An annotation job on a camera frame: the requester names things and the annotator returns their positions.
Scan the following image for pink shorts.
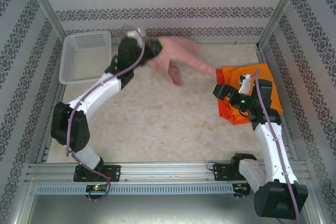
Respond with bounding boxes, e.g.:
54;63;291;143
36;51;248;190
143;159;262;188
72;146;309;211
147;37;218;86

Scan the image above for red-orange shorts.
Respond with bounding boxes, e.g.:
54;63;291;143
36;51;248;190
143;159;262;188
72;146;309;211
215;68;253;125

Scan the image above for yellow-orange shorts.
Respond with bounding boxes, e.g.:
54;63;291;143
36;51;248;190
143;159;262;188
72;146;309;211
220;62;284;114

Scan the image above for white plastic basket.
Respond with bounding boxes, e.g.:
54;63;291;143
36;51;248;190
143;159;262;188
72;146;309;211
59;30;112;85

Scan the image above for grey metal sheet panel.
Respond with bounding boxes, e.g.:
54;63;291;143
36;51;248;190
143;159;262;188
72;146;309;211
15;182;323;224

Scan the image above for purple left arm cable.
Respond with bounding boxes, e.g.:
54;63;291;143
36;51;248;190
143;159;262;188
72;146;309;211
65;24;146;202

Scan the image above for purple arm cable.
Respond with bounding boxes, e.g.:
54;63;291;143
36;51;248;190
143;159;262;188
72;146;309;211
236;68;302;224
65;24;146;202

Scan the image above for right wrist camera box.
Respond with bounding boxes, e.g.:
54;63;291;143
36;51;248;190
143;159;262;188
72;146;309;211
237;73;252;94

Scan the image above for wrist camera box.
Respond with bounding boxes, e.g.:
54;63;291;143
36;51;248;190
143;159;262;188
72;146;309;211
237;73;252;94
125;30;141;41

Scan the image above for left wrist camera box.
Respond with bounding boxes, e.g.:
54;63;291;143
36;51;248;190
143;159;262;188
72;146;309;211
125;30;141;41

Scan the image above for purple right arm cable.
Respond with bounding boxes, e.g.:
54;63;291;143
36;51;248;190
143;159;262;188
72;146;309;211
236;68;302;224

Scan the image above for aluminium table edge rail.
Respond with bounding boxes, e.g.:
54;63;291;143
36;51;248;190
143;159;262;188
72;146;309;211
256;45;300;162
111;39;260;48
36;82;66;164

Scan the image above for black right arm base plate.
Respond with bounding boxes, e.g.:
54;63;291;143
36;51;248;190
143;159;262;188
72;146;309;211
213;163;253;182

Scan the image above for aluminium mounting rail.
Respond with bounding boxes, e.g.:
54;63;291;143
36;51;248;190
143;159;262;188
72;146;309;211
25;161;311;183

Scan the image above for aluminium frame post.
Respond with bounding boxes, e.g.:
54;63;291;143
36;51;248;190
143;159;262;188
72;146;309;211
257;0;308;49
23;0;66;35

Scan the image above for slotted grey cable duct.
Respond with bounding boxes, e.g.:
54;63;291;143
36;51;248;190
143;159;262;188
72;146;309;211
35;184;235;195

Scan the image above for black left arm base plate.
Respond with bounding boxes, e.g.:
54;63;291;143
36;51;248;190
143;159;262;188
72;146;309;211
73;165;121;182

